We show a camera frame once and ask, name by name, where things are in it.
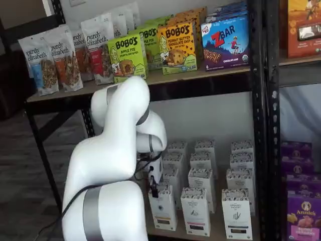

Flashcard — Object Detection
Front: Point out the dark brown furniture piece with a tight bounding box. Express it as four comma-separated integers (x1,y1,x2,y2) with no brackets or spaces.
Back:
0,17,35,121

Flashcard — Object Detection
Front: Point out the white tea box yellow strip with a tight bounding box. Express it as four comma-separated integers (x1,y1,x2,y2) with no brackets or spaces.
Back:
160,167,182,210
147,184,178,231
162,152,186,188
167,141,189,161

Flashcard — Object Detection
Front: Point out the green Bobo's apple pie box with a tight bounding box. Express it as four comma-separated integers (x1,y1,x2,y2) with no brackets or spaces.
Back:
136,25,164,71
144,14,174,29
107,34,149,84

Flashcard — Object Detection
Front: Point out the orange Bobo's peanut butter box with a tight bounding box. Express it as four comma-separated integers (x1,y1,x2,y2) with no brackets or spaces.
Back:
157,22,198,75
173,14,203,66
187,7,208,60

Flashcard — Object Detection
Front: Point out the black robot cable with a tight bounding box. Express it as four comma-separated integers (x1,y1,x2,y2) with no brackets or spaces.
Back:
32,152,163,238

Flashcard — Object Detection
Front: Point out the white tea box dark strip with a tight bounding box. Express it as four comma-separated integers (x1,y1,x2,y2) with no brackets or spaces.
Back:
226,168,256,216
221,188,253,240
230,140,254,156
229,152,255,174

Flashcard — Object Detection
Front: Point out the white tea box pink strip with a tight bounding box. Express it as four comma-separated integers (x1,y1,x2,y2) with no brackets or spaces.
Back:
188,167,217,214
189,152,218,179
180,187,212,236
195,140,217,158

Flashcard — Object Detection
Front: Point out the granola bag orange label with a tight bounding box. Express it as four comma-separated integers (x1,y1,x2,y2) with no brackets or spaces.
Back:
49,25,84,92

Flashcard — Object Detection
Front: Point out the purple Annie's snack box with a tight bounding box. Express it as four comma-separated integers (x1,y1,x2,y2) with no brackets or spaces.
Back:
287,190,321,241
280,158,314,177
280,141,313,162
285,173,321,193

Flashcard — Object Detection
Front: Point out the orange snack box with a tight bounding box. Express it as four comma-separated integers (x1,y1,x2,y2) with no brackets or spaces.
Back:
287,0,321,59

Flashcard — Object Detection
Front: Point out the granola bag red label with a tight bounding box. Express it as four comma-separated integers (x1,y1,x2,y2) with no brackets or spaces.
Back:
80,14,115,85

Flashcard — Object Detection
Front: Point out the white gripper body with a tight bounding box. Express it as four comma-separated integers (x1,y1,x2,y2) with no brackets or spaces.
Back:
146,157,164,186

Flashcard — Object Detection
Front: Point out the white granola bag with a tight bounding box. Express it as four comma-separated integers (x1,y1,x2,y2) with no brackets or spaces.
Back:
110,9,129,38
124,2,141,29
71,31,94,82

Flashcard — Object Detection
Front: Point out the blue Zbar snack box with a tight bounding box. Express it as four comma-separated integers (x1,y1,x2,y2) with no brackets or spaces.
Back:
205,9,249,24
210,1,248,15
200,16,251,73

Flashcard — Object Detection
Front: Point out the black metal shelf rack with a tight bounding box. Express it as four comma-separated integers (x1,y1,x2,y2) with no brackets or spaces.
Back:
5,0,268,241
265,0,321,241

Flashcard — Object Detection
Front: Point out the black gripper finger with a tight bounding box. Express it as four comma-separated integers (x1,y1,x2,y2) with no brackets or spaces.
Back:
149,175,159,198

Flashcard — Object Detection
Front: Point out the white teal plastic sheet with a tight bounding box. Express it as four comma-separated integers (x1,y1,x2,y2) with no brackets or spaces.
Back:
279,86,321,145

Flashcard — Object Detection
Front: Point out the granola bag blue label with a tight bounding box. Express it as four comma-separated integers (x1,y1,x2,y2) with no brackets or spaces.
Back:
18,35,60,96

